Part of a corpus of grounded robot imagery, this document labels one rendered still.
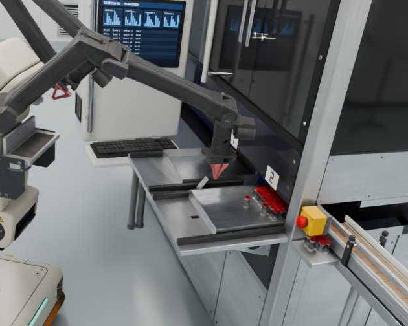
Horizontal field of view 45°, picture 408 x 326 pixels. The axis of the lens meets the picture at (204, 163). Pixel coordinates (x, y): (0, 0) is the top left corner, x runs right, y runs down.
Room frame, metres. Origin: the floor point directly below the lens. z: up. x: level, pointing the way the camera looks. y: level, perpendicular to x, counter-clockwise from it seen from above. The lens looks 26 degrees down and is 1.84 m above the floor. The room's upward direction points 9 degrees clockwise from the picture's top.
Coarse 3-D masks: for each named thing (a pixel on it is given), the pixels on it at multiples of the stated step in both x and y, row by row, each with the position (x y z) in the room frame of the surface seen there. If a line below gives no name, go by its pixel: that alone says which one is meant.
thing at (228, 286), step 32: (384, 224) 1.65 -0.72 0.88; (192, 256) 2.12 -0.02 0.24; (224, 256) 1.83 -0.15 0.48; (224, 288) 1.78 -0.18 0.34; (256, 288) 1.56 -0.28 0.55; (320, 288) 1.53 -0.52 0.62; (224, 320) 1.73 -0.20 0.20; (256, 320) 1.51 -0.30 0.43; (288, 320) 1.48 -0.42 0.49; (320, 320) 1.55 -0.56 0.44
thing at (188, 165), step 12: (168, 156) 1.94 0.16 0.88; (180, 156) 1.96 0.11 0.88; (192, 156) 1.98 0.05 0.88; (204, 156) 2.00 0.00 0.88; (180, 168) 1.84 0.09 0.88; (192, 168) 1.86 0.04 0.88; (204, 168) 1.88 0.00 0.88; (228, 168) 1.91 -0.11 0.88; (240, 168) 1.93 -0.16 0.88; (180, 180) 1.72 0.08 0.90; (192, 180) 1.71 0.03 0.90; (216, 180) 1.76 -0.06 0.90; (252, 180) 1.83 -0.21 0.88
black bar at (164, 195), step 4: (164, 192) 1.60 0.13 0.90; (168, 192) 1.60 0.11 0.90; (172, 192) 1.61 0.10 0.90; (176, 192) 1.61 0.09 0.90; (180, 192) 1.62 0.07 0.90; (184, 192) 1.62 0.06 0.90; (188, 192) 1.63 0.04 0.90; (152, 196) 1.57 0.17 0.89; (156, 196) 1.57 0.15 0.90; (160, 196) 1.58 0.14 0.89; (164, 196) 1.58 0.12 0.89; (168, 196) 1.59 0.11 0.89; (172, 196) 1.60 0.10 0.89; (176, 196) 1.60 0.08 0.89; (180, 196) 1.61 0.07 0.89; (184, 196) 1.62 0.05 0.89; (188, 196) 1.63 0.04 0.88
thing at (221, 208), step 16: (192, 192) 1.60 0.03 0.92; (208, 192) 1.65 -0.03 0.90; (224, 192) 1.68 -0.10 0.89; (240, 192) 1.71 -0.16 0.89; (208, 208) 1.56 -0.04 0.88; (224, 208) 1.58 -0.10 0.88; (240, 208) 1.60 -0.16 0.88; (256, 208) 1.61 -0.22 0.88; (208, 224) 1.45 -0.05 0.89; (224, 224) 1.47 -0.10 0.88; (240, 224) 1.49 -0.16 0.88; (256, 224) 1.45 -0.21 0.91; (272, 224) 1.48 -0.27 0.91
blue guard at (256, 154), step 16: (192, 64) 2.42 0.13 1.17; (192, 80) 2.40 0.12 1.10; (208, 80) 2.23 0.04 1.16; (240, 112) 1.91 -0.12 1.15; (256, 128) 1.77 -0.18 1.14; (240, 144) 1.86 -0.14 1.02; (256, 144) 1.75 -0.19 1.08; (272, 144) 1.66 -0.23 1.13; (288, 144) 1.57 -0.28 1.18; (256, 160) 1.73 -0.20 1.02; (272, 160) 1.64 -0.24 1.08; (288, 160) 1.55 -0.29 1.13; (288, 176) 1.53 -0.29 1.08; (288, 192) 1.51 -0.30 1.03
